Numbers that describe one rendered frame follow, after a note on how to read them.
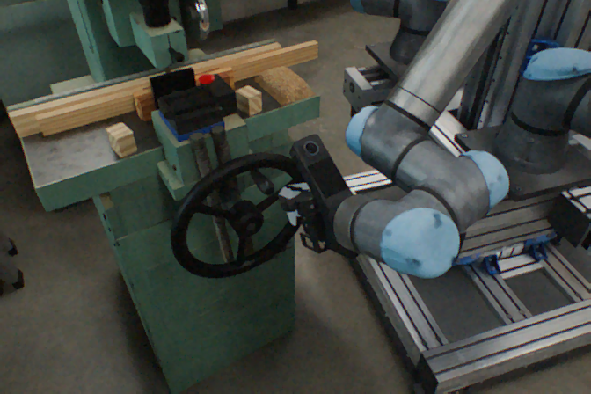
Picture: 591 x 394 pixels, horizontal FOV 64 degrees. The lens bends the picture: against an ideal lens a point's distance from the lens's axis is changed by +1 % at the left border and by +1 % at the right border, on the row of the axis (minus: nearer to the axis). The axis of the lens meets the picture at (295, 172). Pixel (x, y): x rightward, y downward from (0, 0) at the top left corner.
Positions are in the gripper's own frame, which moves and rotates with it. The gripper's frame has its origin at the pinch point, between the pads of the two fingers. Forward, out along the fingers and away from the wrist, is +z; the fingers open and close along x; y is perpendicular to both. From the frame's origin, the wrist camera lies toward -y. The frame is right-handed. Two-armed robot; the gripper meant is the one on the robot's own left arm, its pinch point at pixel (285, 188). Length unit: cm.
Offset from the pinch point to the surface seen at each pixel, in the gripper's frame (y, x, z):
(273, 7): -61, 151, 281
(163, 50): -28.6, -6.9, 24.0
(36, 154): -16.2, -34.7, 29.8
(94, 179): -9.1, -27.1, 22.1
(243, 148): -7.0, -1.0, 12.3
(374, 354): 78, 34, 47
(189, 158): -8.6, -11.6, 11.4
